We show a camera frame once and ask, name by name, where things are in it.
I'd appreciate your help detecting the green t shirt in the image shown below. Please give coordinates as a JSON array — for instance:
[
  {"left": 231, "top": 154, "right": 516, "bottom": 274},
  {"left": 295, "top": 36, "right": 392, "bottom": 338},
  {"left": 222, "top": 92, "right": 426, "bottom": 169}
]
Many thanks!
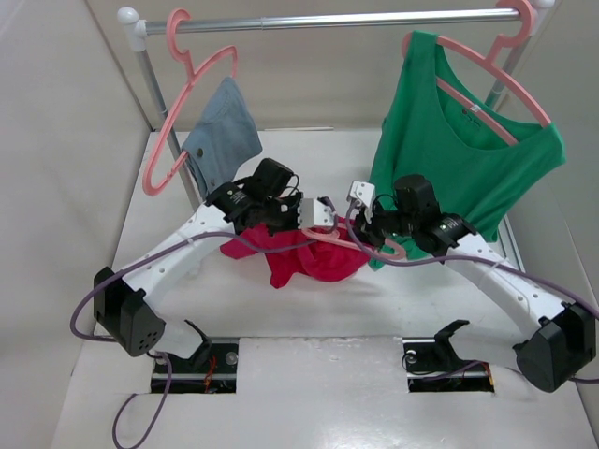
[{"left": 370, "top": 31, "right": 566, "bottom": 242}]

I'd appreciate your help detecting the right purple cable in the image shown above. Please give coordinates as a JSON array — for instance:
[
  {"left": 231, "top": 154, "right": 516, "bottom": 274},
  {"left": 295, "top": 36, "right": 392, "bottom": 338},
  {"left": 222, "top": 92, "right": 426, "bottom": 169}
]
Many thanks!
[{"left": 343, "top": 198, "right": 599, "bottom": 384}]

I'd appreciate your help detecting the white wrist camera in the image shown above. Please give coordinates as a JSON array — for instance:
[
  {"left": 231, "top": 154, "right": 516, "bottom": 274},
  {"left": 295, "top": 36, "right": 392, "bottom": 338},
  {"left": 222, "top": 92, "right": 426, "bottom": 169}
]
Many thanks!
[
  {"left": 346, "top": 181, "right": 375, "bottom": 223},
  {"left": 298, "top": 196, "right": 337, "bottom": 229}
]

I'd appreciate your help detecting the pink hanger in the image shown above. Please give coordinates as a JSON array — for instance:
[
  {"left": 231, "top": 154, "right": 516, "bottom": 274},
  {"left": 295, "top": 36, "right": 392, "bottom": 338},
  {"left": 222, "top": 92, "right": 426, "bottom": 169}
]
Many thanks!
[
  {"left": 142, "top": 8, "right": 239, "bottom": 196},
  {"left": 432, "top": 0, "right": 552, "bottom": 146},
  {"left": 301, "top": 221, "right": 407, "bottom": 261}
]

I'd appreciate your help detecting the red t shirt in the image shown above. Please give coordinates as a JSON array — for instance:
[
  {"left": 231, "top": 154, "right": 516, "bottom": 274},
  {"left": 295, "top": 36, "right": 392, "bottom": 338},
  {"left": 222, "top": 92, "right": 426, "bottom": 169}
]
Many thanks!
[{"left": 241, "top": 224, "right": 369, "bottom": 289}]

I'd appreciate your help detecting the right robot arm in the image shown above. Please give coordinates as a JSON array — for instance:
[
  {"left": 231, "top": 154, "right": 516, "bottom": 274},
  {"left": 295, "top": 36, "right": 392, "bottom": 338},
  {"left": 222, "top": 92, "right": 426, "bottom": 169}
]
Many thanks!
[{"left": 346, "top": 174, "right": 598, "bottom": 393}]

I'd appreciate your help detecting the metal clothes rack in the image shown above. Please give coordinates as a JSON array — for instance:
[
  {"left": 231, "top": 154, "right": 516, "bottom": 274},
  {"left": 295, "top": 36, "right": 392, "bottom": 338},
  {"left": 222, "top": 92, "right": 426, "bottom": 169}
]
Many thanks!
[{"left": 117, "top": 1, "right": 555, "bottom": 184}]

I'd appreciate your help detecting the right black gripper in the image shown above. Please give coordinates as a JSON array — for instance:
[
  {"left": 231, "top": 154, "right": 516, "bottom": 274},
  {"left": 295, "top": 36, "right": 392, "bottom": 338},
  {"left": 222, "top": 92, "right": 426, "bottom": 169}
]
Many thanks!
[{"left": 344, "top": 197, "right": 417, "bottom": 249}]

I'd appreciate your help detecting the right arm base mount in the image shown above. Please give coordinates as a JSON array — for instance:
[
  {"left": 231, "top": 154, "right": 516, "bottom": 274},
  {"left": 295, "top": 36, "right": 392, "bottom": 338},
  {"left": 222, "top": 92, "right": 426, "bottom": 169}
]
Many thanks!
[{"left": 401, "top": 320, "right": 495, "bottom": 393}]

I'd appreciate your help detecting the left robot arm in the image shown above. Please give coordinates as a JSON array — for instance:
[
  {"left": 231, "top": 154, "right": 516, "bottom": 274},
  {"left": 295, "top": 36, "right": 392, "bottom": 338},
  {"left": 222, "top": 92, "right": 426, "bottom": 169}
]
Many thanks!
[{"left": 94, "top": 158, "right": 302, "bottom": 371}]

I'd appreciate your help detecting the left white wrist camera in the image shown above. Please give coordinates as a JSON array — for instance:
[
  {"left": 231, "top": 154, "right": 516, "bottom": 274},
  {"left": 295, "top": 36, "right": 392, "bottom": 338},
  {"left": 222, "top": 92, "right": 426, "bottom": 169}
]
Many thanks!
[{"left": 298, "top": 196, "right": 337, "bottom": 229}]

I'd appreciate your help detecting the blue denim garment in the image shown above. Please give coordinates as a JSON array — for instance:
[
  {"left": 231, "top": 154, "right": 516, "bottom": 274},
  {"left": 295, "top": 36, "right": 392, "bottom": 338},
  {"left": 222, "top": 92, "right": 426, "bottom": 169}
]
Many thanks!
[{"left": 182, "top": 77, "right": 262, "bottom": 199}]

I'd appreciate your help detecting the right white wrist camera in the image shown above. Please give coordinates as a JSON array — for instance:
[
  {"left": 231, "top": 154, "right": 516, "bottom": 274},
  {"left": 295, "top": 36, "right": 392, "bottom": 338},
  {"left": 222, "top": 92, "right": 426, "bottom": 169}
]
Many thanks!
[{"left": 346, "top": 181, "right": 375, "bottom": 223}]

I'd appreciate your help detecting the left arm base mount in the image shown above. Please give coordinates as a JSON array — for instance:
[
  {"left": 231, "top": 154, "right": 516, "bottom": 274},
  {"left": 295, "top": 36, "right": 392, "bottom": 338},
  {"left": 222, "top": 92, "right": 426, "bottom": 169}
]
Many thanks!
[{"left": 168, "top": 338, "right": 240, "bottom": 395}]

